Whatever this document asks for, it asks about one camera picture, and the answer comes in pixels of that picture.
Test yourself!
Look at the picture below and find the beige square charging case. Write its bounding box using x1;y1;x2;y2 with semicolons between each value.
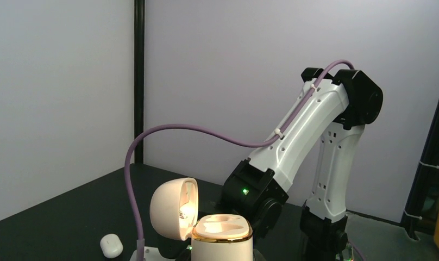
149;178;254;260

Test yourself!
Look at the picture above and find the right black frame post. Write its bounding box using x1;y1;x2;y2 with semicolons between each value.
134;0;146;165

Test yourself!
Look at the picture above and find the purple cable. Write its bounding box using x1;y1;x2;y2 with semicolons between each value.
124;59;355;261
347;240;366;261

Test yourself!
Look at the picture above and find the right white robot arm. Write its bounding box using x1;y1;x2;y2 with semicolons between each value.
149;68;383;260

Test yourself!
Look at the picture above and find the purple cable front right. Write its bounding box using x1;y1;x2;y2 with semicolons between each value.
347;240;366;261

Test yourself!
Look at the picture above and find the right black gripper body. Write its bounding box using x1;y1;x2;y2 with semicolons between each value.
158;235;191;261

